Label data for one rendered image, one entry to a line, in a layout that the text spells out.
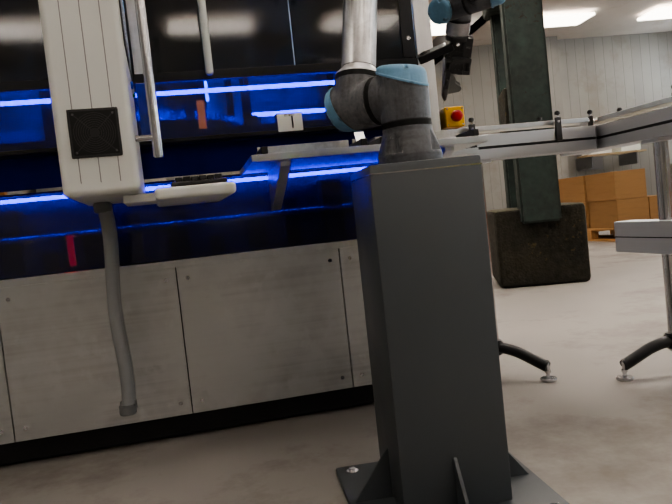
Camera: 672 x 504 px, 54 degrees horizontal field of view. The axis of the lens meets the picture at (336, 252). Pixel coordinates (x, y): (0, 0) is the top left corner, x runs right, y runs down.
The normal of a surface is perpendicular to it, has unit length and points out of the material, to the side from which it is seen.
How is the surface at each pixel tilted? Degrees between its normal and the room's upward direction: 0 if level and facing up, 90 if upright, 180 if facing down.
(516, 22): 89
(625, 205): 90
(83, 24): 90
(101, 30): 90
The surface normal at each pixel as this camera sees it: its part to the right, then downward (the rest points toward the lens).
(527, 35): -0.16, 0.05
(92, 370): 0.21, 0.04
